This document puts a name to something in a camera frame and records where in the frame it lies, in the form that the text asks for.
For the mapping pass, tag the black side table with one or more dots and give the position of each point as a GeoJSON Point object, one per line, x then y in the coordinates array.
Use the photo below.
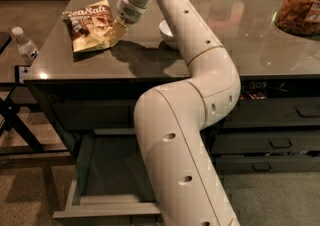
{"type": "Point", "coordinates": [18, 96]}

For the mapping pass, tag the grey middle right drawer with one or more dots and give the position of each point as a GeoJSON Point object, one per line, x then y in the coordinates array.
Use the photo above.
{"type": "Point", "coordinates": [266, 142]}

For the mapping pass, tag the dark grey cabinet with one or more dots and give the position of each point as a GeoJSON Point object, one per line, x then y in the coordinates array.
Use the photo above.
{"type": "Point", "coordinates": [142, 60]}

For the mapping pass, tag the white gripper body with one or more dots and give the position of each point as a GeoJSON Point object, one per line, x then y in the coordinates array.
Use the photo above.
{"type": "Point", "coordinates": [132, 12]}

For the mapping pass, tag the grey top right drawer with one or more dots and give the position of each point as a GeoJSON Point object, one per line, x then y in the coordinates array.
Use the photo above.
{"type": "Point", "coordinates": [275, 112]}

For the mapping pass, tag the open grey middle drawer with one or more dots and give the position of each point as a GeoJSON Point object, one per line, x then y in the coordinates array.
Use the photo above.
{"type": "Point", "coordinates": [110, 186]}

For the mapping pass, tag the white ceramic bowl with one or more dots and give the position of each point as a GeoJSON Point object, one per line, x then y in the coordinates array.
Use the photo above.
{"type": "Point", "coordinates": [167, 35]}

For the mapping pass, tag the clear plastic water bottle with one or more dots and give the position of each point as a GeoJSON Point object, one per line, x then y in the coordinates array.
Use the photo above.
{"type": "Point", "coordinates": [26, 47]}

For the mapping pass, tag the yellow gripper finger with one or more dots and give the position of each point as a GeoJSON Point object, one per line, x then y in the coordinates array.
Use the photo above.
{"type": "Point", "coordinates": [119, 29]}

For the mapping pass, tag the brown sea salt chip bag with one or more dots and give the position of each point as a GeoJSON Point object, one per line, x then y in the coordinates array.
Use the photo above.
{"type": "Point", "coordinates": [90, 27]}

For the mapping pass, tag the clear jar of snacks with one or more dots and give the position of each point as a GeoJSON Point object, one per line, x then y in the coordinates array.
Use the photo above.
{"type": "Point", "coordinates": [299, 17]}

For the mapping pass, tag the grey top left drawer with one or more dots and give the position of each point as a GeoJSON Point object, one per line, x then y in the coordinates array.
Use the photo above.
{"type": "Point", "coordinates": [95, 114]}

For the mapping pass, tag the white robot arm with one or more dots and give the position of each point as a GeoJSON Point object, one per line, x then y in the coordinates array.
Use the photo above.
{"type": "Point", "coordinates": [169, 118]}

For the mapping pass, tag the snack packets in drawer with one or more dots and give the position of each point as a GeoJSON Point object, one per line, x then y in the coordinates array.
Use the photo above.
{"type": "Point", "coordinates": [262, 89]}

